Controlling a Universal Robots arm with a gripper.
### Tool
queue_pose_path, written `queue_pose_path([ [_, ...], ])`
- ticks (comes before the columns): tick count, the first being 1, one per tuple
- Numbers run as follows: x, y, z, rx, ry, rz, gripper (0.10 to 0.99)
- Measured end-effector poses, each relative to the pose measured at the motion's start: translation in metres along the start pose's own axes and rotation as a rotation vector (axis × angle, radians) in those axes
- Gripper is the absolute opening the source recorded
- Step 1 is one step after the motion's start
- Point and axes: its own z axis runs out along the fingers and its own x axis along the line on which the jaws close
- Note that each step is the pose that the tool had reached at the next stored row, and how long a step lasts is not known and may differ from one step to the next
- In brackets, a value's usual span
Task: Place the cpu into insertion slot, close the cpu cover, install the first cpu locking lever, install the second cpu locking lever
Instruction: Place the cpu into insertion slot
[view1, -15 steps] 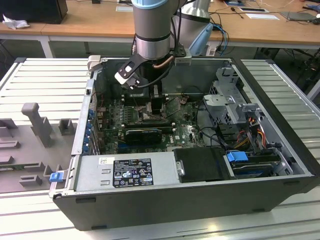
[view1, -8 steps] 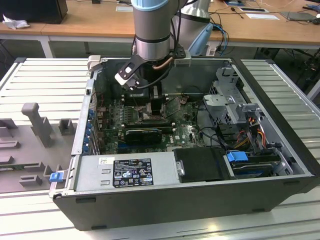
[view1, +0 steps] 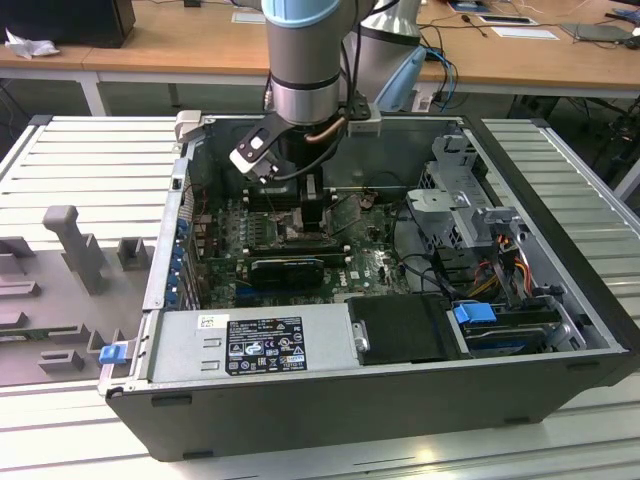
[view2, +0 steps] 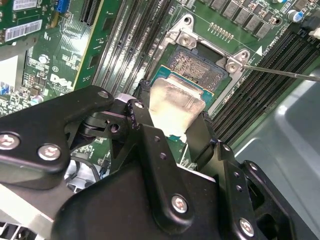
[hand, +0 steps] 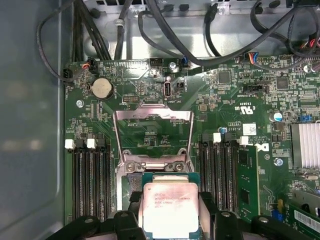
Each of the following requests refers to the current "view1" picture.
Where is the black RAM slot bank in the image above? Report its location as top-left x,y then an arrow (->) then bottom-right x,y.
244,239 -> 354,267
244,183 -> 342,212

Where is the CPU socket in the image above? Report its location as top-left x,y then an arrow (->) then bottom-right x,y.
269,212 -> 334,247

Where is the light grey case latch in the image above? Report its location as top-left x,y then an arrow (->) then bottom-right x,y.
174,110 -> 204,143

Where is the pale blue teach pendant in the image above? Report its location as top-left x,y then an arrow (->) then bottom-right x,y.
374,45 -> 428,113

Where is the green motherboard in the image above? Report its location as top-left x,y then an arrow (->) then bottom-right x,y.
199,189 -> 419,309

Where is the black graphics card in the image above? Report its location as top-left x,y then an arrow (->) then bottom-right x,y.
249,256 -> 326,291

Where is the silver metal drive cage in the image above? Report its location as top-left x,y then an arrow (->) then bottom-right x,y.
403,133 -> 526,254

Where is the long wooden desk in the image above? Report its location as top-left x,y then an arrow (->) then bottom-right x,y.
0,0 -> 640,100

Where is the black plastic drive shroud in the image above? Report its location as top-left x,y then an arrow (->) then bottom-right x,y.
345,293 -> 474,368

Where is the blue booklet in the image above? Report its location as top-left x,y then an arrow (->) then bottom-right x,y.
445,0 -> 494,14

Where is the grey power supply unit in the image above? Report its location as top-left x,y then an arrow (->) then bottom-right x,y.
148,303 -> 354,387

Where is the hard disk in blue carrier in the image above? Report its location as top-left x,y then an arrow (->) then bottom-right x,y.
451,301 -> 557,359

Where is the white paper sheet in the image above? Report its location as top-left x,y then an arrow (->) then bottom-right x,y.
490,25 -> 561,42

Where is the black computer box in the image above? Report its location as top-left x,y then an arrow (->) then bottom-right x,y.
0,0 -> 137,50

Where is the dark grey open PC case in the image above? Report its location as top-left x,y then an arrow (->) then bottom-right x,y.
97,110 -> 635,464

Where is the crumpled white paper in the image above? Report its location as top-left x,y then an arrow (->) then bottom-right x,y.
3,26 -> 61,61

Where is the grey parts rack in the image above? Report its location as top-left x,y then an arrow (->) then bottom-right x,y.
0,204 -> 154,389

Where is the dark grey flat tablet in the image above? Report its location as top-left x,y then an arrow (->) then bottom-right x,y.
558,21 -> 639,47

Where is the green RAM stick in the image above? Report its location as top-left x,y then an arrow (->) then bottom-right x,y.
0,327 -> 54,344

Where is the copper coloured flexible hose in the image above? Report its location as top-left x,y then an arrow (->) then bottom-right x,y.
304,118 -> 348,148

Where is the white wrist camera, black plate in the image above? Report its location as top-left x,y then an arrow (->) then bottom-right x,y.
228,126 -> 283,187

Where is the blue cable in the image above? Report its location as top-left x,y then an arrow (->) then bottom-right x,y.
423,46 -> 458,99

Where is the yellow red wire bundle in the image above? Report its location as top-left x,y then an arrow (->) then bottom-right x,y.
467,234 -> 534,299

